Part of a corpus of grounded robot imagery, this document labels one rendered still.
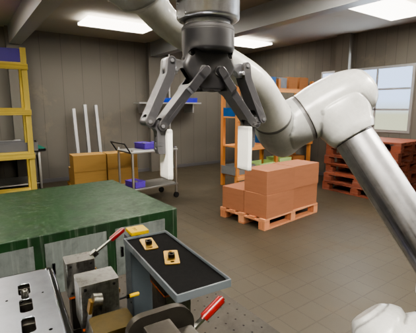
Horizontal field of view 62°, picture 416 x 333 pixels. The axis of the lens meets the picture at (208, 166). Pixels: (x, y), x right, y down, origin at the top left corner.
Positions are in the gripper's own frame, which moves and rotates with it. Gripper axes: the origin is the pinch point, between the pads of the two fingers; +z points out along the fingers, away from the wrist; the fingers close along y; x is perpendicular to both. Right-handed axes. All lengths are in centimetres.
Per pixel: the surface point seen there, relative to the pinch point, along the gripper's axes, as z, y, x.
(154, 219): 85, -79, -224
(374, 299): 146, -223, -111
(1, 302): 46, 31, -63
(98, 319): 38.1, 11.5, -29.0
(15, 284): 46, 27, -73
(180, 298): 30.5, -2.5, -15.6
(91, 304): 37, 12, -34
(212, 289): 30.5, -10.3, -15.6
